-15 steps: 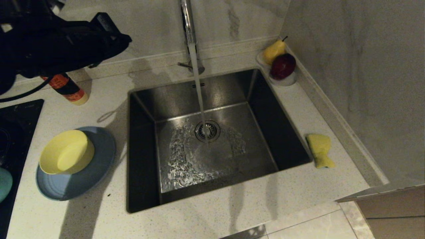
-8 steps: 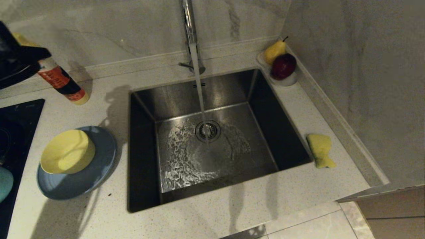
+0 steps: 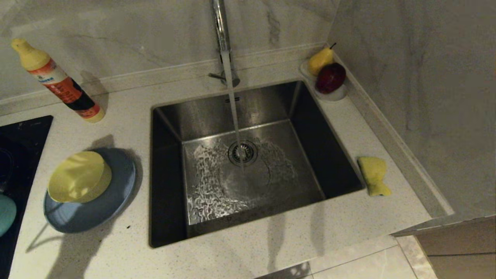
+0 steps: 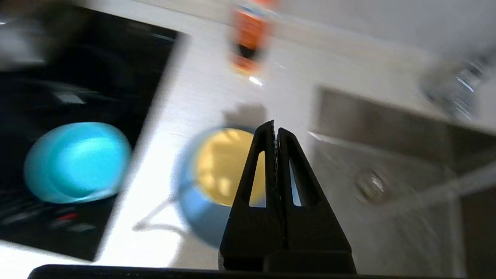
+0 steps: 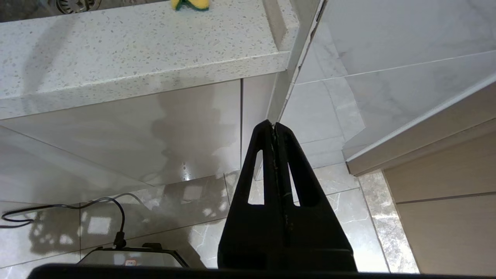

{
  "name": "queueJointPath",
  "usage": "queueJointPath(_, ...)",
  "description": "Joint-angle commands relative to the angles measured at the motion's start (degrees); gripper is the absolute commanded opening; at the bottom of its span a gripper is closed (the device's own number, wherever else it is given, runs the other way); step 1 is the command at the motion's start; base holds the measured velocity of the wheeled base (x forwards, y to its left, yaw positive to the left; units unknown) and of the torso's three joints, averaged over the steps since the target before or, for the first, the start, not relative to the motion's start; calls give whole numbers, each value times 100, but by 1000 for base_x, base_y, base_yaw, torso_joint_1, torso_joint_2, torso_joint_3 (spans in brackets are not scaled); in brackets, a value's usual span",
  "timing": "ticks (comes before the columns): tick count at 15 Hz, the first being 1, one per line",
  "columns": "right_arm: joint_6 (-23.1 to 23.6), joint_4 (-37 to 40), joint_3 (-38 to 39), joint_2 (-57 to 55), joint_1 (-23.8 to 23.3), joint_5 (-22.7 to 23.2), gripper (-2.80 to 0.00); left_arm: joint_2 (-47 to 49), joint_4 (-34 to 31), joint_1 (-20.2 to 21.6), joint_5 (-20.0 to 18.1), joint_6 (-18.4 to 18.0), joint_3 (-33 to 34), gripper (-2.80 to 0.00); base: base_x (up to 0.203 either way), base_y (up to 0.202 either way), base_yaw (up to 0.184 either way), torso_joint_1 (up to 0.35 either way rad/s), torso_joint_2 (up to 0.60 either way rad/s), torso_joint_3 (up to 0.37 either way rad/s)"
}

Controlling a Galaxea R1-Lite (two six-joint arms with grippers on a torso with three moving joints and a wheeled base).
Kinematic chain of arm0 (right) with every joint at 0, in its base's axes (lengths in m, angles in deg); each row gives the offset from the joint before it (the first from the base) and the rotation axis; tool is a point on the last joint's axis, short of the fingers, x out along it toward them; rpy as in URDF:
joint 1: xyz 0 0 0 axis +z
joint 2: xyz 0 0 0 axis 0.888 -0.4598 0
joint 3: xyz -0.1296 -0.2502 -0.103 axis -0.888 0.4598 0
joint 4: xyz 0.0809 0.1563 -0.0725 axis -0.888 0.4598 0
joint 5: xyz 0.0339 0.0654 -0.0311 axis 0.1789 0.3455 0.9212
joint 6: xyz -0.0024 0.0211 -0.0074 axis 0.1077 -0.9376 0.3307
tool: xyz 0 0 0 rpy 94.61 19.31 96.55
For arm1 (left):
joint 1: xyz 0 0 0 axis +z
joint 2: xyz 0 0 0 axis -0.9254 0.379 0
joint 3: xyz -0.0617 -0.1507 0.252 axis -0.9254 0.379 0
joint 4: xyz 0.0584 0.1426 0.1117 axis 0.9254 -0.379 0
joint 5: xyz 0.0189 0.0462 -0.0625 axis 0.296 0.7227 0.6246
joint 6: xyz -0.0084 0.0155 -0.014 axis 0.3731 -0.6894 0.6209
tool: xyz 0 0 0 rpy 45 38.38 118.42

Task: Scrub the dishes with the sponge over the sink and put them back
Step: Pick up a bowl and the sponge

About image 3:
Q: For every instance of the metal sink drain strainer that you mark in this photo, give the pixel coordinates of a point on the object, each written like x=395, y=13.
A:
x=248, y=153

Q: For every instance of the black induction cooktop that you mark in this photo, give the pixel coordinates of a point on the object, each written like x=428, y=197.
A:
x=19, y=147

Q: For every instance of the blue round plate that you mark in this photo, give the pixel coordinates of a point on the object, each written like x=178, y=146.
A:
x=104, y=213

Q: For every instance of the yellow green sponge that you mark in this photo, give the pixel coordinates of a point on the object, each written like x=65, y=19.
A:
x=373, y=172

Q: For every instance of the dark red apple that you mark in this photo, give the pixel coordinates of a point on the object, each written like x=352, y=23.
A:
x=330, y=78

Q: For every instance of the teal bowl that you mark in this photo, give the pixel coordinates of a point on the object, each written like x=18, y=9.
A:
x=6, y=215

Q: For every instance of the stainless steel sink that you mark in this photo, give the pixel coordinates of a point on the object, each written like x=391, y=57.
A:
x=310, y=155

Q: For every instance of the yellow pear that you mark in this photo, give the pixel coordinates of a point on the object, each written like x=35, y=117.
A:
x=320, y=60

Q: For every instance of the clear tap water stream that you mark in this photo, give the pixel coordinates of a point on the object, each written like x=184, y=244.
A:
x=233, y=104

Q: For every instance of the orange dish soap bottle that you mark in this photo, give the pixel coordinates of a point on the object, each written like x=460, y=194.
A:
x=66, y=89

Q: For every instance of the yellow plastic bowl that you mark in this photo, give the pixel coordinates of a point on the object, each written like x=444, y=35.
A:
x=75, y=176

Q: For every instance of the small white fruit dish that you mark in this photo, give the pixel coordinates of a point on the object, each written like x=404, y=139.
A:
x=334, y=97

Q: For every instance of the chrome faucet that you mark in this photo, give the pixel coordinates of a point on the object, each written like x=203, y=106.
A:
x=221, y=27

